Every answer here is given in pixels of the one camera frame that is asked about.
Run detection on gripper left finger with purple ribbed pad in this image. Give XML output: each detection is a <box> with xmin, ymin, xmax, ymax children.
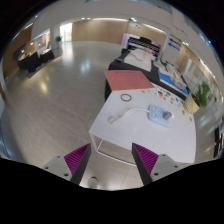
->
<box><xmin>42</xmin><ymin>142</ymin><xmax>92</xmax><ymax>186</ymax></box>

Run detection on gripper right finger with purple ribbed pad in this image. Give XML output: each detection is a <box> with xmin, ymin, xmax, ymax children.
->
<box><xmin>131</xmin><ymin>142</ymin><xmax>188</xmax><ymax>187</ymax></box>

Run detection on grey charger plug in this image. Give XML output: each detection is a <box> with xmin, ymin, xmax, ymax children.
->
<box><xmin>163</xmin><ymin>111</ymin><xmax>172</xmax><ymax>120</ymax></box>

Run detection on white shoe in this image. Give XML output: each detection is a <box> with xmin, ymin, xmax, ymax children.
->
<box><xmin>88</xmin><ymin>177</ymin><xmax>98</xmax><ymax>189</ymax></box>

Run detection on white table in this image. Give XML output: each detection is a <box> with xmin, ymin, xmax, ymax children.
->
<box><xmin>89</xmin><ymin>87</ymin><xmax>196</xmax><ymax>163</ymax></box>

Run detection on white power strip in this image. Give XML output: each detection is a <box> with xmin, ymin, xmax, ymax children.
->
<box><xmin>148</xmin><ymin>105</ymin><xmax>173</xmax><ymax>127</ymax></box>

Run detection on blue mat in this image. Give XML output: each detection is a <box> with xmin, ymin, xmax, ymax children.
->
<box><xmin>159</xmin><ymin>73</ymin><xmax>188</xmax><ymax>95</ymax></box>

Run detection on green potted plant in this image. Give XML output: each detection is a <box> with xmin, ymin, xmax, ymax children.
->
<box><xmin>195</xmin><ymin>81</ymin><xmax>210</xmax><ymax>107</ymax></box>

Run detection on black table with items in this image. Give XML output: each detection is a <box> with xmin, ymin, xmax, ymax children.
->
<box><xmin>108</xmin><ymin>49</ymin><xmax>188</xmax><ymax>100</ymax></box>

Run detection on black draped tables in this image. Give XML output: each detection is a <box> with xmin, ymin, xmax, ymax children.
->
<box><xmin>18</xmin><ymin>49</ymin><xmax>55</xmax><ymax>72</ymax></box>

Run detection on purple striped display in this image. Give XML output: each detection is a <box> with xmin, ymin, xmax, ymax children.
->
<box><xmin>121</xmin><ymin>33</ymin><xmax>161</xmax><ymax>55</ymax></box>

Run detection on white power strip cable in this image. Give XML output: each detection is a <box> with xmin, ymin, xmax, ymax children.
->
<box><xmin>107</xmin><ymin>107</ymin><xmax>152</xmax><ymax>125</ymax></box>

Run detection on tan tape ring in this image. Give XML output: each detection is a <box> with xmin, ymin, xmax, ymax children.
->
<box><xmin>120</xmin><ymin>93</ymin><xmax>133</xmax><ymax>103</ymax></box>

